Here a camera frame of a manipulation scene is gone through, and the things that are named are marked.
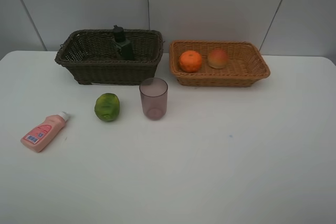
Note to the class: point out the translucent purple plastic cup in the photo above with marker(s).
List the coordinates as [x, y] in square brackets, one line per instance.
[153, 93]

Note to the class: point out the green lime fruit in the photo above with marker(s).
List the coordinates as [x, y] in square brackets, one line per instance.
[107, 107]

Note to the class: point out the light orange wicker basket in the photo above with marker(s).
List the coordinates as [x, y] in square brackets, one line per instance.
[245, 64]

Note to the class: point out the dark brown wicker basket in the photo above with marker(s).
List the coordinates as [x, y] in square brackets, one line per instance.
[90, 56]

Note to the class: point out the dark green pump bottle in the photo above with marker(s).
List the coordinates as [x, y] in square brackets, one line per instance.
[122, 45]

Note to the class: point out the red yellow peach fruit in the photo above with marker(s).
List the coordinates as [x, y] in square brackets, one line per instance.
[217, 59]

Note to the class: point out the orange mandarin fruit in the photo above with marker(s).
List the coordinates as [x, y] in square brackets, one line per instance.
[190, 61]

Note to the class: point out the pink lotion bottle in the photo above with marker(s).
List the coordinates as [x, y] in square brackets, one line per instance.
[40, 136]

